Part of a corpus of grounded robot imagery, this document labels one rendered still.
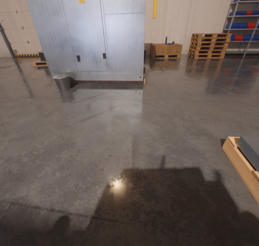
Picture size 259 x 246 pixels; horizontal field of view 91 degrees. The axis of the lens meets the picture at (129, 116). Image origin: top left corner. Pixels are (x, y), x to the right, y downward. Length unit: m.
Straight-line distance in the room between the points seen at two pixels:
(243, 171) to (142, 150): 0.82
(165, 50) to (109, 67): 3.61
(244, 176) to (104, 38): 2.73
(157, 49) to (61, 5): 3.91
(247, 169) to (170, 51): 5.36
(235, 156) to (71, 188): 1.38
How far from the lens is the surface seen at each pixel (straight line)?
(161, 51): 6.06
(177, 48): 6.23
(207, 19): 7.62
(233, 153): 1.48
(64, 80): 2.95
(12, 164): 1.66
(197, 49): 6.47
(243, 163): 1.40
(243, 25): 7.70
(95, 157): 1.33
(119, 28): 2.77
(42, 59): 6.28
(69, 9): 3.03
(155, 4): 3.49
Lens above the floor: 1.00
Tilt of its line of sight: 33 degrees down
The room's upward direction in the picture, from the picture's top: 2 degrees counter-clockwise
